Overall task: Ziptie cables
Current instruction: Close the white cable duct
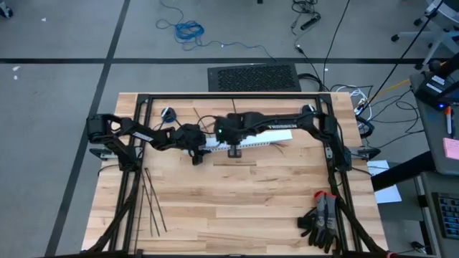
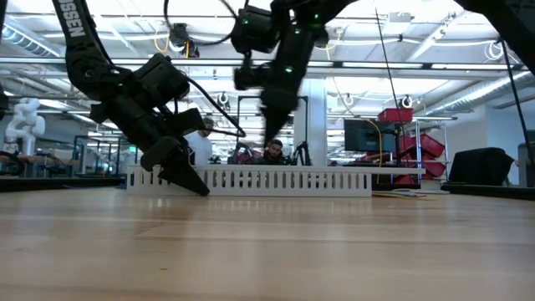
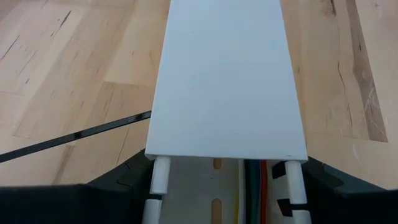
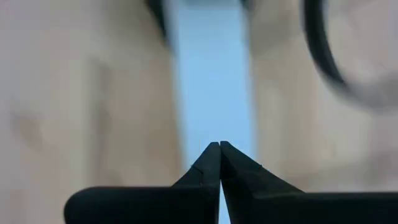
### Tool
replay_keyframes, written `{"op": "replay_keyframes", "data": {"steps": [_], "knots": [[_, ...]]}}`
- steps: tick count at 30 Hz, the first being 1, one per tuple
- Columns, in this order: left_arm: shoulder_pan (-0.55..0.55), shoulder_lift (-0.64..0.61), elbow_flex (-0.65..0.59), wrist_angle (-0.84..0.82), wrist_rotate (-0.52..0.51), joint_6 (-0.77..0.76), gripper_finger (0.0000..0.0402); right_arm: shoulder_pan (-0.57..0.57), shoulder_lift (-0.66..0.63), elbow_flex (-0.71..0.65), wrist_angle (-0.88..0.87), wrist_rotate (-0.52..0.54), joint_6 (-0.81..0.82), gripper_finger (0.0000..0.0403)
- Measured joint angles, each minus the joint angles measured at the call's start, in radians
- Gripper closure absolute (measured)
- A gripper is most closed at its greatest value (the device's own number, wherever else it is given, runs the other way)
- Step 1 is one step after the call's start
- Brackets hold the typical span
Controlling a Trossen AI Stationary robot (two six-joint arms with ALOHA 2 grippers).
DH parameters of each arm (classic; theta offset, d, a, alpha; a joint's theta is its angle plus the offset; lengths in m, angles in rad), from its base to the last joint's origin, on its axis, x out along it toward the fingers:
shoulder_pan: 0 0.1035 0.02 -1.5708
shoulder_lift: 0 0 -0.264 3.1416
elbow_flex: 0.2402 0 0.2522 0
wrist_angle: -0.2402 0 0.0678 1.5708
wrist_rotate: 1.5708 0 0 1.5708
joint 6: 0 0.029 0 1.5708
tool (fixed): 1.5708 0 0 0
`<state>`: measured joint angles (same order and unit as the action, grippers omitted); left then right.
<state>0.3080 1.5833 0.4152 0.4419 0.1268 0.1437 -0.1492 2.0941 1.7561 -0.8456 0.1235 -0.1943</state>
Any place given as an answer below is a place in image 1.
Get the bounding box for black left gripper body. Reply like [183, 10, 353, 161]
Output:
[174, 123, 213, 166]

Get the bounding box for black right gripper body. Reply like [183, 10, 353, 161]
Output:
[214, 111, 260, 159]

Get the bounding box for white slotted cable duct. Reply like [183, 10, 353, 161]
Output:
[184, 138, 271, 154]

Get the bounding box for white duct cover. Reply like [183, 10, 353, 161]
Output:
[247, 128, 294, 143]

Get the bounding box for black floor mat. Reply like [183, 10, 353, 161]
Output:
[207, 63, 303, 92]

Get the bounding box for grey work glove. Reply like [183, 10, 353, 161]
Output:
[296, 206, 326, 248]
[313, 189, 341, 254]

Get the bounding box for black power strip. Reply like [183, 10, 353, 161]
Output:
[299, 14, 321, 32]

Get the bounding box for white paper sheet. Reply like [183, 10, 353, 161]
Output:
[366, 159, 403, 205]

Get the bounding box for dark blue bar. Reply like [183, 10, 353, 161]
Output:
[370, 150, 437, 193]

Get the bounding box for grey desk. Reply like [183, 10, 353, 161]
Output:
[415, 171, 459, 258]
[408, 70, 459, 176]

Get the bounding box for black label printer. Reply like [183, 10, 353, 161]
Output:
[413, 53, 459, 111]

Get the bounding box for marker pen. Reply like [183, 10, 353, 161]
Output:
[444, 105, 454, 135]

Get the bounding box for pink sticky notes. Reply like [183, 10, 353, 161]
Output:
[441, 137, 459, 161]

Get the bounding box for black chair caster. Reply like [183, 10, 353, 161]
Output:
[0, 2, 14, 19]

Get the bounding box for grey office chair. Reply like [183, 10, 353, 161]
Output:
[389, 0, 459, 71]

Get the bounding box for black keyboard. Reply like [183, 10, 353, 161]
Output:
[431, 191, 459, 240]

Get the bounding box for black left gripper cable loop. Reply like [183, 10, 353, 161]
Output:
[195, 114, 218, 135]

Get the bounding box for blue wire spool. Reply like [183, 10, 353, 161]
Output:
[159, 106, 178, 123]

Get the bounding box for black aluminium table frame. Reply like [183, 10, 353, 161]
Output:
[84, 92, 390, 258]

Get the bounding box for thin black hanging cable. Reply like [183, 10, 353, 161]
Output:
[321, 0, 351, 92]

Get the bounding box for black power cord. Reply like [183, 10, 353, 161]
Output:
[290, 0, 326, 92]

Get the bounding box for blue network cable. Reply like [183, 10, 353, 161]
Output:
[154, 0, 278, 65]

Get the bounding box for white cord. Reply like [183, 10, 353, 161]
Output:
[336, 85, 374, 119]

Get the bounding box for thick yellow cable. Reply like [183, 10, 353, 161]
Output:
[365, 78, 412, 105]

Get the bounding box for thick black hanging cable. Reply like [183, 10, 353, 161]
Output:
[357, 0, 446, 118]

